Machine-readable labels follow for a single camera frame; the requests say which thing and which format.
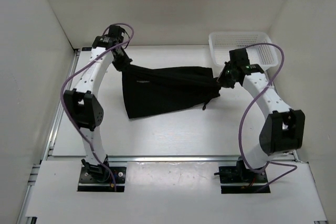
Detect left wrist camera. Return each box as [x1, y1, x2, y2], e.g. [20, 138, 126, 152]
[103, 25, 126, 44]

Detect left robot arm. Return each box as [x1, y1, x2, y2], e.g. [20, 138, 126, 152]
[61, 32, 125, 184]

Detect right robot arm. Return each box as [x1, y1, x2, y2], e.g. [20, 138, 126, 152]
[217, 61, 306, 182]

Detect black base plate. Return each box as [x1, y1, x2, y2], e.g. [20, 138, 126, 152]
[77, 166, 127, 193]
[214, 166, 271, 194]

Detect white plastic mesh basket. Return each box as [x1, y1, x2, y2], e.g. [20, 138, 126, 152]
[208, 31, 278, 71]

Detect small dark label sticker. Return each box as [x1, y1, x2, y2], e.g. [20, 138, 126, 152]
[81, 47, 92, 51]

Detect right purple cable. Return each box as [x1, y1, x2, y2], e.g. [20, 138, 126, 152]
[239, 42, 298, 193]

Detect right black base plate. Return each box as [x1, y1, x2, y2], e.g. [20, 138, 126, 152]
[214, 166, 271, 194]

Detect black shorts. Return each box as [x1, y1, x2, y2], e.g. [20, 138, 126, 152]
[115, 63, 221, 119]

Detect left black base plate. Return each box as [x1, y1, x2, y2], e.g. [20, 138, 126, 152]
[77, 166, 127, 193]

